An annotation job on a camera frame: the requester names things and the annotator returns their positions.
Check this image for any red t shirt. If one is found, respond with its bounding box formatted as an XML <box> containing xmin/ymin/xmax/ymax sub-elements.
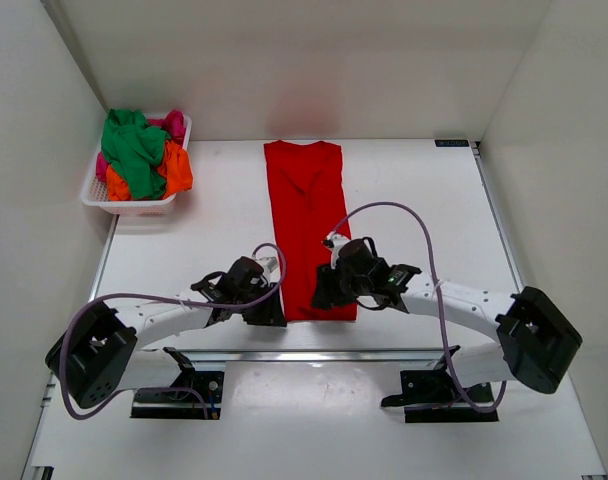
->
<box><xmin>264</xmin><ymin>140</ymin><xmax>357</xmax><ymax>322</ymax></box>

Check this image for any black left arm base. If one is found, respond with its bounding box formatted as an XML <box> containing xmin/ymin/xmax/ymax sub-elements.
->
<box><xmin>119</xmin><ymin>347</ymin><xmax>225</xmax><ymax>420</ymax></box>

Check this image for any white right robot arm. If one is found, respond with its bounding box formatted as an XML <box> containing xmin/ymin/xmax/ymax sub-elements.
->
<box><xmin>312</xmin><ymin>234</ymin><xmax>583</xmax><ymax>394</ymax></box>

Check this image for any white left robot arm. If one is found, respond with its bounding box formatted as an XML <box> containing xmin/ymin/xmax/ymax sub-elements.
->
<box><xmin>45</xmin><ymin>256</ymin><xmax>286</xmax><ymax>419</ymax></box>

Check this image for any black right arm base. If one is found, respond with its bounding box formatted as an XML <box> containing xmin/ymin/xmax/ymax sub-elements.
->
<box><xmin>380</xmin><ymin>360</ymin><xmax>499</xmax><ymax>424</ymax></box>

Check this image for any orange t shirt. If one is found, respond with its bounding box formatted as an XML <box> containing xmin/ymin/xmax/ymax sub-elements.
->
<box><xmin>106</xmin><ymin>140</ymin><xmax>193</xmax><ymax>201</ymax></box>

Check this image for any white plastic basket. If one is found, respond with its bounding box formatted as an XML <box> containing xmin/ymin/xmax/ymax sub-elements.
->
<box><xmin>80</xmin><ymin>109</ymin><xmax>193</xmax><ymax>215</ymax></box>

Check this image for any pink t shirt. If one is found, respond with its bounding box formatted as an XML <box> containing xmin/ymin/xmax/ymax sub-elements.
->
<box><xmin>95</xmin><ymin>110</ymin><xmax>187</xmax><ymax>183</ymax></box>

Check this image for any green t shirt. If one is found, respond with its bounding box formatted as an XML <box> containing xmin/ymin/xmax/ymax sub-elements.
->
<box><xmin>101</xmin><ymin>109</ymin><xmax>171</xmax><ymax>200</ymax></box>

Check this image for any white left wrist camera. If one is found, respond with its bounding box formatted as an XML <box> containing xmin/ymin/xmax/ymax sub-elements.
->
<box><xmin>253</xmin><ymin>256</ymin><xmax>279</xmax><ymax>278</ymax></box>

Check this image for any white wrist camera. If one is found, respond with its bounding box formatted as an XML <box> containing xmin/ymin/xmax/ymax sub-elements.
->
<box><xmin>253</xmin><ymin>256</ymin><xmax>279</xmax><ymax>278</ymax></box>
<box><xmin>322</xmin><ymin>232</ymin><xmax>351</xmax><ymax>269</ymax></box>

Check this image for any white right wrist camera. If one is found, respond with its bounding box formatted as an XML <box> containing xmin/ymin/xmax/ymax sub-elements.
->
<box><xmin>322</xmin><ymin>232</ymin><xmax>351</xmax><ymax>269</ymax></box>

